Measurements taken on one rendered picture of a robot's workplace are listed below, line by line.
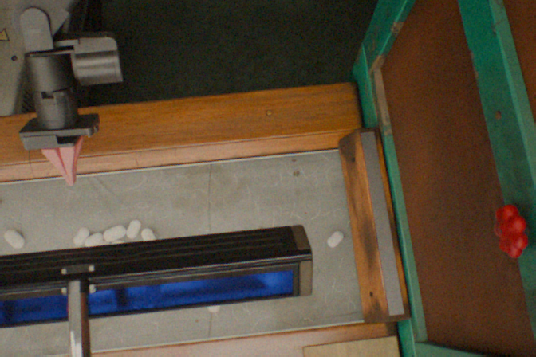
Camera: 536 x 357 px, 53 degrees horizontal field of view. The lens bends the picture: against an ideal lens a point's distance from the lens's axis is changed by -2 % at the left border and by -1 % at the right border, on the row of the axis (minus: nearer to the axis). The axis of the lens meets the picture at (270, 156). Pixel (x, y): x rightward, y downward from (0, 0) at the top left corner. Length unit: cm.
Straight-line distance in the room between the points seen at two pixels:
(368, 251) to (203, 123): 36
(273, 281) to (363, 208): 31
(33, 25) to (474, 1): 53
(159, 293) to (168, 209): 38
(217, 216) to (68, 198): 26
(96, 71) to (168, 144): 23
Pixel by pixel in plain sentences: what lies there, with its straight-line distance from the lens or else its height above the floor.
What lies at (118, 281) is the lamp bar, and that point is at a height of 111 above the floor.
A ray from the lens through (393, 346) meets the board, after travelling 93.
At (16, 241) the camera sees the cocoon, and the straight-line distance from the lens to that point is 100.
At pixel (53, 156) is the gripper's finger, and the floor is 92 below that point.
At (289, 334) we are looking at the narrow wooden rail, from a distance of 91.
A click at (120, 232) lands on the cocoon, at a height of 76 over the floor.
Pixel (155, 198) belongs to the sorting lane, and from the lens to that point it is 97.
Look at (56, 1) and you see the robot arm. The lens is 77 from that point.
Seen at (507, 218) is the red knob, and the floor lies 125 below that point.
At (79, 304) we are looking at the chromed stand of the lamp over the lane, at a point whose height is 112.
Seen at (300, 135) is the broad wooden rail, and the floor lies 76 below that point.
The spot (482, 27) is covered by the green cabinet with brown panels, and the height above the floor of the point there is 125.
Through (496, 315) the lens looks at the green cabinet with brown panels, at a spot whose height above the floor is 112.
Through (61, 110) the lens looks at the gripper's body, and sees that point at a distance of 81.
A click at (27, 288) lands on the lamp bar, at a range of 61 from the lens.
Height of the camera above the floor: 168
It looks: 74 degrees down
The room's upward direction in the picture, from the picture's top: 5 degrees clockwise
